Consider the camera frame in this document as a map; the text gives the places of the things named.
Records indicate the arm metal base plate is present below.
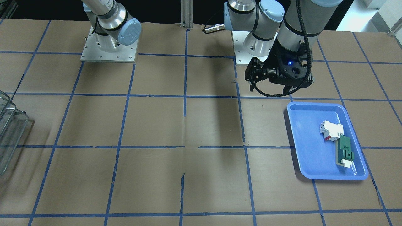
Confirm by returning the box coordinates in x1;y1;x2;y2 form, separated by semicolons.
80;28;139;63
232;31;277;66

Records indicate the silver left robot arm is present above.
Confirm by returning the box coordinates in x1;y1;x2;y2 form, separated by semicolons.
223;0;341;98

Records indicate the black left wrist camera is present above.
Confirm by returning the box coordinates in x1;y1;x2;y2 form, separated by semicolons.
276;45;314;88

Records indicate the blue plastic tray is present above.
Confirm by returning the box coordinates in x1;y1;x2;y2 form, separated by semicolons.
287;101;369;180

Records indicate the green terminal block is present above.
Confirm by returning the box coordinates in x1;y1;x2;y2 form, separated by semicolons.
335;135;355;168

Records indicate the white circuit breaker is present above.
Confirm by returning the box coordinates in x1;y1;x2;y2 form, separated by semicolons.
320;120;345;141

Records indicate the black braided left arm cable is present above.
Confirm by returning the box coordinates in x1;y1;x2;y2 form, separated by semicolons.
251;0;314;98

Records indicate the aluminium frame post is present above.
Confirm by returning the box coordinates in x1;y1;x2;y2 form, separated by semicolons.
180;0;193;30

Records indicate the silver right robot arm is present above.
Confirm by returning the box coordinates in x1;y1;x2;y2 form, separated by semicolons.
82;0;142;53

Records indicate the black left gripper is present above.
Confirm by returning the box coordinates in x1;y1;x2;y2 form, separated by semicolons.
244;40;297;95

